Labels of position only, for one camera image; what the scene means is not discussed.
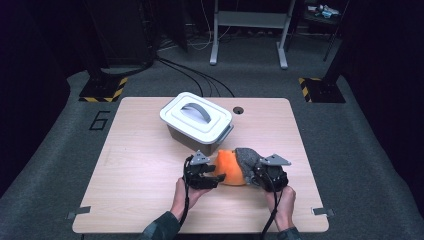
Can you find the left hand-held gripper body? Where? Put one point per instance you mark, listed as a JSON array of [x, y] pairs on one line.
[[194, 173]]

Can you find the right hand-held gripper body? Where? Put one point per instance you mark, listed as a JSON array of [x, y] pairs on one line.
[[273, 176]]

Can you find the orange plush toy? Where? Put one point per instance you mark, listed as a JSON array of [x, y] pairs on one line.
[[228, 168]]

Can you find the grey knitted cloth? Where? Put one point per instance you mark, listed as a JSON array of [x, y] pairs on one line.
[[248, 161]]

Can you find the grey storage box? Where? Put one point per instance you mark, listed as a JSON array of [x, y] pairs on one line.
[[186, 140]]

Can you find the white lidded plastic container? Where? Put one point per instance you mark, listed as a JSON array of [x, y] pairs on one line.
[[190, 125]]

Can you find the person's left hand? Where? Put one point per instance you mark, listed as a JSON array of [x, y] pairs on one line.
[[183, 200]]

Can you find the person's right hand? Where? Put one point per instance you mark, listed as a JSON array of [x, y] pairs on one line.
[[285, 206]]

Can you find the black hazard-striped stand base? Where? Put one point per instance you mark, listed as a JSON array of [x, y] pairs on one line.
[[321, 90], [100, 90]]

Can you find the black cabinet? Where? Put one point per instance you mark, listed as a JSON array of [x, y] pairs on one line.
[[120, 30]]

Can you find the dark shelf with clutter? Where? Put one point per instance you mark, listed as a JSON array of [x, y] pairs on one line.
[[321, 13]]

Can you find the grey table corner bracket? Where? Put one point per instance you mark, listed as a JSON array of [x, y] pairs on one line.
[[322, 211], [79, 211]]

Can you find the white metal desk frame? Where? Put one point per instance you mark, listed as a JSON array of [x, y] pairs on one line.
[[250, 19]]

